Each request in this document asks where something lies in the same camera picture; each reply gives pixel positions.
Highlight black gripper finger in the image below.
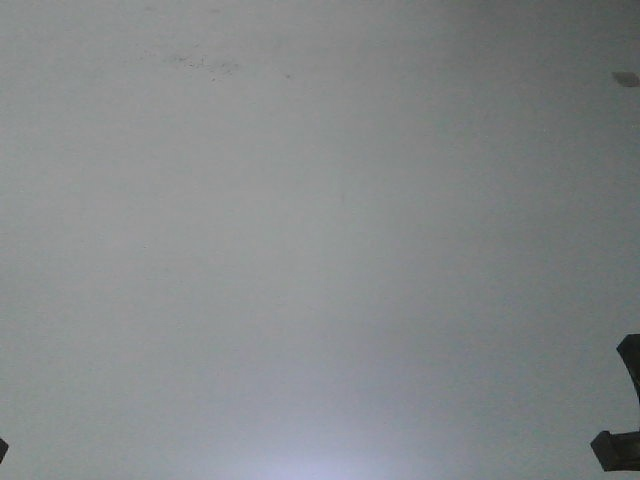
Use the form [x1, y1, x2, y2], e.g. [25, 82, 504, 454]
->
[590, 431, 640, 471]
[616, 334, 640, 397]
[0, 438, 9, 463]

